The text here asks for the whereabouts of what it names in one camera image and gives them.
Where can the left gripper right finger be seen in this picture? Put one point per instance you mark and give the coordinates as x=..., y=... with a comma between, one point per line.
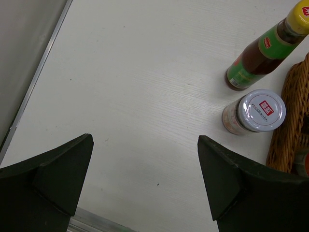
x=246, y=196

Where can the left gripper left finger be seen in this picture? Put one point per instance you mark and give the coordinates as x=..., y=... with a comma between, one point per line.
x=41, y=194

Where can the white-lid jar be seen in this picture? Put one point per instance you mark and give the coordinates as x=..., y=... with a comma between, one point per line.
x=260, y=110

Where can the woven wicker basket tray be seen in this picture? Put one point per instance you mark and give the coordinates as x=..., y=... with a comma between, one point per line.
x=293, y=134

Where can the left green sauce bottle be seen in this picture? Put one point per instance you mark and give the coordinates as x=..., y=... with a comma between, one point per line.
x=267, y=52

